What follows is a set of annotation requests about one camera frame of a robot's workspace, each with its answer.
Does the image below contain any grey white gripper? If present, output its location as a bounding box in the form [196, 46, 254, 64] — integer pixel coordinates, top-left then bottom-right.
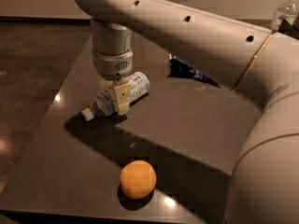
[91, 19, 133, 116]

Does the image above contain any blue label plastic water bottle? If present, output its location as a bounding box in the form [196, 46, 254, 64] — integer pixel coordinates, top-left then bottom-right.
[81, 72, 150, 121]

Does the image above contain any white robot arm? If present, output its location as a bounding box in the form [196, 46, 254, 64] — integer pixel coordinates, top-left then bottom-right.
[75, 0, 299, 224]

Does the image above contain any clear bottle in background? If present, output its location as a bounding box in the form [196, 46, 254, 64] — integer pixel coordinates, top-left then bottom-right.
[269, 0, 298, 31]

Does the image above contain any crumpled blue white chip bag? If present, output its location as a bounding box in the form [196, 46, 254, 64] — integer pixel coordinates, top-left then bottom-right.
[169, 54, 220, 88]

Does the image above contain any orange fruit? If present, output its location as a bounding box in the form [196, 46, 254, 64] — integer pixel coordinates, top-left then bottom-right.
[120, 161, 157, 200]

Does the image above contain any dark box in background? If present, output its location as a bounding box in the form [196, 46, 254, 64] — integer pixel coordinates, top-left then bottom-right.
[278, 15, 299, 39]

